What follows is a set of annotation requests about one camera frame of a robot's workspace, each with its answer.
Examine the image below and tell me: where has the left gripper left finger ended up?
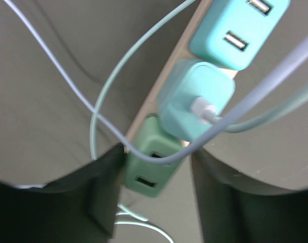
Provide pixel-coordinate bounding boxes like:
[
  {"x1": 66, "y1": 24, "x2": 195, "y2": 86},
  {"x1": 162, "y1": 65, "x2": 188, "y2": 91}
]
[{"x1": 0, "y1": 143, "x2": 126, "y2": 242}]

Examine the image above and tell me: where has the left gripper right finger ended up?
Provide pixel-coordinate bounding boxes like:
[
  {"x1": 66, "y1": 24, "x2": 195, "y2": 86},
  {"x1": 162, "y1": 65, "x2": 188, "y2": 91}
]
[{"x1": 191, "y1": 149, "x2": 308, "y2": 242}]

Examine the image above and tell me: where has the green usb charger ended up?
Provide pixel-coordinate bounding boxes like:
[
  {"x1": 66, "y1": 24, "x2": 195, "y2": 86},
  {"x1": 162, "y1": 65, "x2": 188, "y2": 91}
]
[{"x1": 124, "y1": 113, "x2": 183, "y2": 198}]

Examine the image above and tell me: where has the teal usb charger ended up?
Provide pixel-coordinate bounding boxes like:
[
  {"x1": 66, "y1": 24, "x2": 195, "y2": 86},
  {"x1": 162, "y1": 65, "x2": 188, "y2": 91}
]
[{"x1": 156, "y1": 59, "x2": 235, "y2": 142}]

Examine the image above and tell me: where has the beige red power strip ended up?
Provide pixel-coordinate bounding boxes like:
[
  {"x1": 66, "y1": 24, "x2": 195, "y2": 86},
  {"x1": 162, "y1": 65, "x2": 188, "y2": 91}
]
[{"x1": 123, "y1": 0, "x2": 240, "y2": 155}]

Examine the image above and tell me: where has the turquoise usb charger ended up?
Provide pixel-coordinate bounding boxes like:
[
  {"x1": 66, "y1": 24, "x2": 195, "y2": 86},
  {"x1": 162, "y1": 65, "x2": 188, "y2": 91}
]
[{"x1": 189, "y1": 0, "x2": 290, "y2": 71}]

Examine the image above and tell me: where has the mint green usb cable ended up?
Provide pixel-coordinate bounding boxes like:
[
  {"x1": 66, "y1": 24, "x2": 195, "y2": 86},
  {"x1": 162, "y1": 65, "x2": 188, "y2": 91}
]
[{"x1": 89, "y1": 0, "x2": 308, "y2": 243}]

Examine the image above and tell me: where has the light blue usb cable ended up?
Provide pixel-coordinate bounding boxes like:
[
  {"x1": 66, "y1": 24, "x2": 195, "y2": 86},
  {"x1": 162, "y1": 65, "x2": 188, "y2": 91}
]
[{"x1": 2, "y1": 0, "x2": 308, "y2": 165}]

